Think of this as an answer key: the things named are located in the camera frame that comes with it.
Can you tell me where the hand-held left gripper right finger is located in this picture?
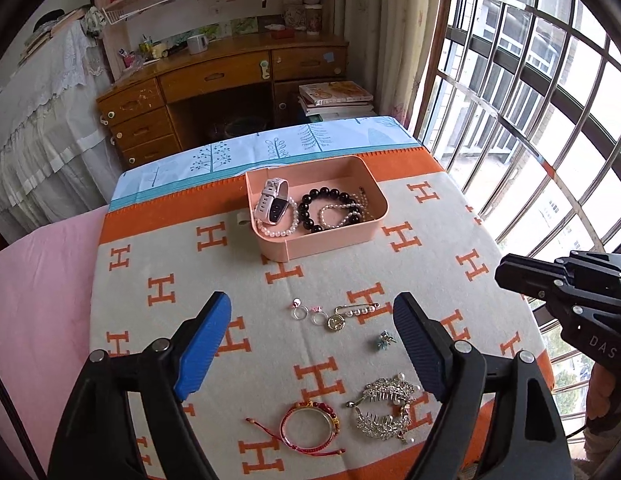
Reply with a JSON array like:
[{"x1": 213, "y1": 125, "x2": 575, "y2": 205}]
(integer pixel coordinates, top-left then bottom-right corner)
[{"x1": 392, "y1": 291, "x2": 576, "y2": 480}]

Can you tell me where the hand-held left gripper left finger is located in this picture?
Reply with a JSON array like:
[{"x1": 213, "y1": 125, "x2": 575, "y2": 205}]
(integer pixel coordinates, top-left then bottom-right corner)
[{"x1": 48, "y1": 291, "x2": 232, "y2": 480}]

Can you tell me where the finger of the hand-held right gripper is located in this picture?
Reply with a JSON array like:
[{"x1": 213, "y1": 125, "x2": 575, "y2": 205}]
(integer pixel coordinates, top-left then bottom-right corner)
[
  {"x1": 497, "y1": 254, "x2": 575, "y2": 282},
  {"x1": 495, "y1": 267, "x2": 567, "y2": 306}
]

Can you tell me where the rhinestone hair comb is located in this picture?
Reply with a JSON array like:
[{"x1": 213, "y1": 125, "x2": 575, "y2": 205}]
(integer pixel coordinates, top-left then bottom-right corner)
[
  {"x1": 353, "y1": 400, "x2": 416, "y2": 445},
  {"x1": 347, "y1": 372, "x2": 422, "y2": 408}
]

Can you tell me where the pearl safety pin brooch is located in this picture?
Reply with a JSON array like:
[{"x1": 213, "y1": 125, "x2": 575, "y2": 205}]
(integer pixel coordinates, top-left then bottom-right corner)
[{"x1": 325, "y1": 301, "x2": 382, "y2": 333}]

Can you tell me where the red string bracelet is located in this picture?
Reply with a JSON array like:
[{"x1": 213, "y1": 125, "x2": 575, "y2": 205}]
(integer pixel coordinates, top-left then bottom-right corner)
[{"x1": 245, "y1": 401, "x2": 346, "y2": 457}]

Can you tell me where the pink plastic tray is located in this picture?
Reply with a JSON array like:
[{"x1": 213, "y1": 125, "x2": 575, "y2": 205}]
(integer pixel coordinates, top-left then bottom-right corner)
[{"x1": 245, "y1": 156, "x2": 389, "y2": 262}]

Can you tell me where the person's right hand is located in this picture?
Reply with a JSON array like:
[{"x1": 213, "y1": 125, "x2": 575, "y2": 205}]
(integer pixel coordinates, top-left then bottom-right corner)
[{"x1": 585, "y1": 360, "x2": 621, "y2": 433}]

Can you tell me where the orange patterned blanket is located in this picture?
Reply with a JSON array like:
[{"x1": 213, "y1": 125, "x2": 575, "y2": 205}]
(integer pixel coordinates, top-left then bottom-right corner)
[{"x1": 89, "y1": 149, "x2": 551, "y2": 480}]

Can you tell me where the metal window grille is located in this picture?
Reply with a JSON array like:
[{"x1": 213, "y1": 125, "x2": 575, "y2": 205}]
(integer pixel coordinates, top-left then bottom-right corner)
[{"x1": 411, "y1": 0, "x2": 621, "y2": 461}]

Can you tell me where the white smartwatch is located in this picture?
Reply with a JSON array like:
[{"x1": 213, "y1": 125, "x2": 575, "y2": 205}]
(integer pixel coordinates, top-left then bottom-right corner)
[{"x1": 254, "y1": 178, "x2": 290, "y2": 224}]

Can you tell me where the pink bed sheet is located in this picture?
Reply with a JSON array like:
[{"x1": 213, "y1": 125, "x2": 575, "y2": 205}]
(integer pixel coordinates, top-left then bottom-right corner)
[{"x1": 0, "y1": 205, "x2": 111, "y2": 480}]

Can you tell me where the blue tree print sheet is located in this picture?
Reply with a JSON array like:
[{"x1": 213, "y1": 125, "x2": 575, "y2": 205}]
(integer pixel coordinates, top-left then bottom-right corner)
[{"x1": 108, "y1": 116, "x2": 422, "y2": 213}]

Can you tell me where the stack of books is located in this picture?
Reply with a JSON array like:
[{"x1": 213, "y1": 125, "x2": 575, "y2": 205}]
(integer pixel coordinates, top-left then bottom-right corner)
[{"x1": 296, "y1": 81, "x2": 376, "y2": 123}]

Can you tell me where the beige curtain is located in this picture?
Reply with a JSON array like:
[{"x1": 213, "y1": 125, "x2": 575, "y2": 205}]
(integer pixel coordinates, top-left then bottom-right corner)
[{"x1": 335, "y1": 0, "x2": 456, "y2": 131}]

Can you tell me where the wooden desk with drawers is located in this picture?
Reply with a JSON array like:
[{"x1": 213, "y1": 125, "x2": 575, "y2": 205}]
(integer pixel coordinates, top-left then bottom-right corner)
[{"x1": 95, "y1": 35, "x2": 351, "y2": 171}]

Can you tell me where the piano under white cover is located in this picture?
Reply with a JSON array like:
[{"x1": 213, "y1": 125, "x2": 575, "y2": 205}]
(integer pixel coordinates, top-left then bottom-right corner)
[{"x1": 0, "y1": 7, "x2": 124, "y2": 241}]

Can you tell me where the yellow desk toy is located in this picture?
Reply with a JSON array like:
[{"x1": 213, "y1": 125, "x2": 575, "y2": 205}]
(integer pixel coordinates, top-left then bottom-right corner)
[{"x1": 138, "y1": 40, "x2": 170, "y2": 61}]

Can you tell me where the floral lidded jar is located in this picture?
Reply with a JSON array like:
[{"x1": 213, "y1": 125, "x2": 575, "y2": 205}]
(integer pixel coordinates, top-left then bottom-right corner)
[{"x1": 304, "y1": 4, "x2": 324, "y2": 36}]

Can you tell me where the wooden bookshelf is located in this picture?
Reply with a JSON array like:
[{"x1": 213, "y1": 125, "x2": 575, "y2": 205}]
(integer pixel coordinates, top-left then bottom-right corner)
[{"x1": 90, "y1": 0, "x2": 336, "y2": 81}]

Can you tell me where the pile of books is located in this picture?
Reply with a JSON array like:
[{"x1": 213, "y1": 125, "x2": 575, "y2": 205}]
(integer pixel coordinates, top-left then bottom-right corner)
[{"x1": 20, "y1": 7, "x2": 94, "y2": 58}]

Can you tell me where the pearl bracelet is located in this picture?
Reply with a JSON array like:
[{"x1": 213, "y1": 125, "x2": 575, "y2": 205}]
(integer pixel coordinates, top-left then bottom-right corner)
[
  {"x1": 319, "y1": 203, "x2": 364, "y2": 231},
  {"x1": 255, "y1": 197, "x2": 300, "y2": 238}
]

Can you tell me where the thin beaded chain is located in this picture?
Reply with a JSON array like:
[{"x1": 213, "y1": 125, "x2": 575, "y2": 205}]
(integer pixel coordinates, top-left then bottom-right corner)
[{"x1": 357, "y1": 187, "x2": 377, "y2": 223}]

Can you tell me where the black bead bracelet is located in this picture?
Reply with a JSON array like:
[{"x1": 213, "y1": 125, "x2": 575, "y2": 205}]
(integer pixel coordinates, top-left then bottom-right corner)
[{"x1": 296, "y1": 187, "x2": 364, "y2": 233}]

